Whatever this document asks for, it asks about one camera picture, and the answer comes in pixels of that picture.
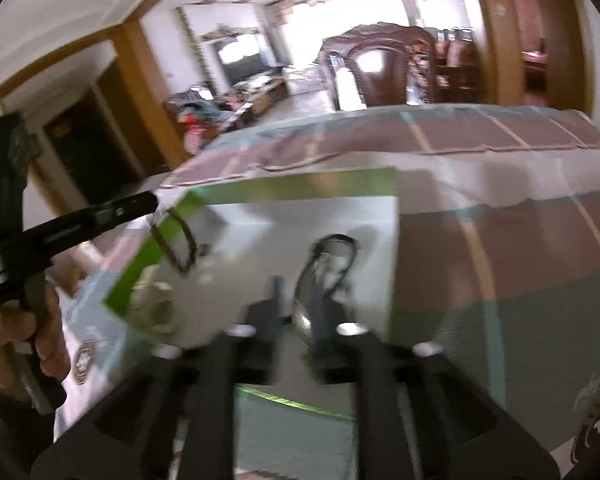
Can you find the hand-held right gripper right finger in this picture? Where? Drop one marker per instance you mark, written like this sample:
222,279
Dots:
405,410

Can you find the green vine garland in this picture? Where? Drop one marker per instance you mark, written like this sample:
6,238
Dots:
200,55

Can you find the carved wooden dining chair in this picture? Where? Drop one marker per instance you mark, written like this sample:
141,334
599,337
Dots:
380,80

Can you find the white wrist watch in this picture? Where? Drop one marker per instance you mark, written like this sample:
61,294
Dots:
152,302

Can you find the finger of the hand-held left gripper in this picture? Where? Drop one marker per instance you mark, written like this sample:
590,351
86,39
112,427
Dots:
2,175
95,217

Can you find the wooden armchair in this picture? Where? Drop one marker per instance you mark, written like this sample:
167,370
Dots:
177,110

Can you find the wooden sofa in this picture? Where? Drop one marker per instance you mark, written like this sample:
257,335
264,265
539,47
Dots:
455,70

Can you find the flat screen television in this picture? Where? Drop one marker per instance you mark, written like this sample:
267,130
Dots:
240,62

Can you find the green cardboard box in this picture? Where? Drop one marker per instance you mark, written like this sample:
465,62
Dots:
260,230

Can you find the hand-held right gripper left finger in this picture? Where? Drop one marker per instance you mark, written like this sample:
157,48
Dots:
215,410

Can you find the wooden television cabinet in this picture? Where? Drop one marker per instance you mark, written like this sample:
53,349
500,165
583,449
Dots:
265,95

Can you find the pile of clothes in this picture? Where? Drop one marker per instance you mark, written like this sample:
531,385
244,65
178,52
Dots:
197,122

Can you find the person's left hand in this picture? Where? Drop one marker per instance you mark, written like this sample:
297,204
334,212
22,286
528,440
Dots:
5,342

